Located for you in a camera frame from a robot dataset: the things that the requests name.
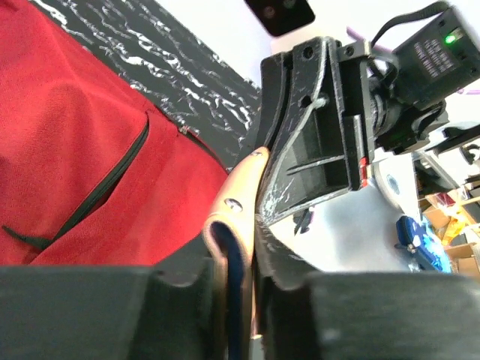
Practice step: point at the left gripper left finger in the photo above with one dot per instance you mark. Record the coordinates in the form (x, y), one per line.
(164, 311)

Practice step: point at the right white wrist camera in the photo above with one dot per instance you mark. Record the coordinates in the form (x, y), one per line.
(287, 21)

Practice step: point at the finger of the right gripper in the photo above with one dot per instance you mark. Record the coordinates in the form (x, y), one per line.
(276, 73)

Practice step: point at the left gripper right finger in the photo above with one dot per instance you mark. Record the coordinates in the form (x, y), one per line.
(305, 313)

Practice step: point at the pink leather wallet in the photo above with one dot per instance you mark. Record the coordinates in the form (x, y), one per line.
(228, 233)

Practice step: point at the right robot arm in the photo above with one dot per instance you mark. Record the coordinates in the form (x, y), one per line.
(444, 22)

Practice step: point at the red student backpack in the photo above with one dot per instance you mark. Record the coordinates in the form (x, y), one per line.
(91, 171)

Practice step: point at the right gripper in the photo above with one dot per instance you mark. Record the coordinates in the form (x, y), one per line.
(323, 146)

